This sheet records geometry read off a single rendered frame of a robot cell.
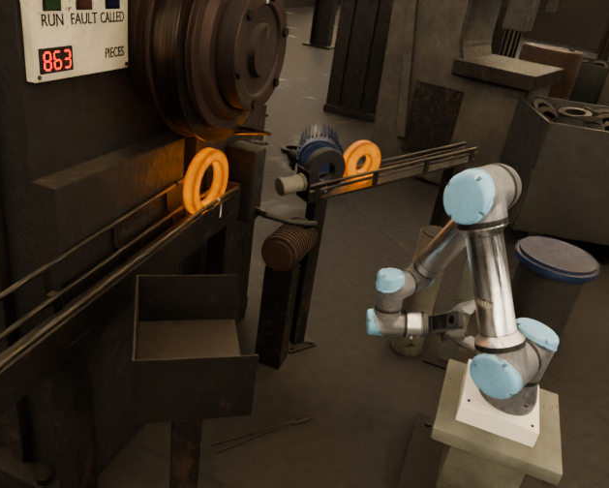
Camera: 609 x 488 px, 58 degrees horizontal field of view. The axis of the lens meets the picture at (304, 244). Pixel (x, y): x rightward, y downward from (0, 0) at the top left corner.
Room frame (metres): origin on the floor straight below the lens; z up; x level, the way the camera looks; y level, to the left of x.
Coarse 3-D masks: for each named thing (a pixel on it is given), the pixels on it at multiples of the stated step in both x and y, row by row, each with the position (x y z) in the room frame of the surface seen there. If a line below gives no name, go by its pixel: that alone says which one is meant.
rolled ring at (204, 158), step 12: (204, 156) 1.35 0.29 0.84; (216, 156) 1.40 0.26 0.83; (192, 168) 1.32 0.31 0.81; (204, 168) 1.34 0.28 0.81; (216, 168) 1.44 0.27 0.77; (192, 180) 1.30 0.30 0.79; (216, 180) 1.44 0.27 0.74; (192, 192) 1.30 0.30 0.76; (216, 192) 1.43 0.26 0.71; (192, 204) 1.30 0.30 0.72; (204, 204) 1.36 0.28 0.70
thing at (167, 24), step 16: (160, 0) 1.20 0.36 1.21; (176, 0) 1.19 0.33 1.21; (192, 0) 1.20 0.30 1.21; (160, 16) 1.18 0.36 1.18; (176, 16) 1.16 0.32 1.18; (160, 32) 1.18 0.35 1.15; (176, 32) 1.16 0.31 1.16; (160, 48) 1.17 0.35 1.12; (176, 48) 1.16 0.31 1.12; (160, 64) 1.18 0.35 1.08; (176, 64) 1.16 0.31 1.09; (160, 80) 1.19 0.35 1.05; (176, 80) 1.16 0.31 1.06; (160, 96) 1.20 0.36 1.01; (176, 96) 1.17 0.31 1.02; (176, 112) 1.21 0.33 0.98; (192, 112) 1.22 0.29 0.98; (192, 128) 1.22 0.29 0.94; (208, 128) 1.30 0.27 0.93
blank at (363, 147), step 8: (352, 144) 1.83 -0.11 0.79; (360, 144) 1.82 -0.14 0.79; (368, 144) 1.84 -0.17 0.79; (352, 152) 1.80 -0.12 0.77; (360, 152) 1.82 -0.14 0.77; (368, 152) 1.85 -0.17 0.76; (376, 152) 1.87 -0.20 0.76; (352, 160) 1.81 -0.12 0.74; (368, 160) 1.87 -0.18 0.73; (376, 160) 1.87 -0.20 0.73; (352, 168) 1.81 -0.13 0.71; (360, 168) 1.87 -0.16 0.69; (368, 168) 1.86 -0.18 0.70; (376, 168) 1.88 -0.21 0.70; (344, 176) 1.82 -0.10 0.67; (360, 176) 1.84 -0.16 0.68; (360, 184) 1.84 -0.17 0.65
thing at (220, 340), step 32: (160, 288) 0.94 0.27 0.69; (192, 288) 0.96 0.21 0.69; (224, 288) 0.98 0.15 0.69; (160, 320) 0.94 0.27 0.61; (192, 320) 0.96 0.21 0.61; (224, 320) 0.98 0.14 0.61; (160, 352) 0.85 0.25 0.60; (192, 352) 0.87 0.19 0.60; (224, 352) 0.88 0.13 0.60; (160, 384) 0.69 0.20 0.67; (192, 384) 0.71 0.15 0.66; (224, 384) 0.73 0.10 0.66; (160, 416) 0.69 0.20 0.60; (192, 416) 0.71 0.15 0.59; (224, 416) 0.73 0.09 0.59; (192, 448) 0.83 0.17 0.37; (192, 480) 0.83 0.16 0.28
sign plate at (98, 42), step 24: (24, 0) 0.97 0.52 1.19; (72, 0) 1.06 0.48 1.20; (96, 0) 1.12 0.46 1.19; (120, 0) 1.19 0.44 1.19; (24, 24) 0.97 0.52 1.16; (48, 24) 1.01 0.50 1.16; (72, 24) 1.06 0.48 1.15; (96, 24) 1.12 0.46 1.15; (120, 24) 1.19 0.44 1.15; (24, 48) 0.97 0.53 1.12; (48, 48) 1.00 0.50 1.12; (72, 48) 1.05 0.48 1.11; (96, 48) 1.12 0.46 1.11; (120, 48) 1.19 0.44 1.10; (48, 72) 1.00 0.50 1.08; (72, 72) 1.05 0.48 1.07; (96, 72) 1.12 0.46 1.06
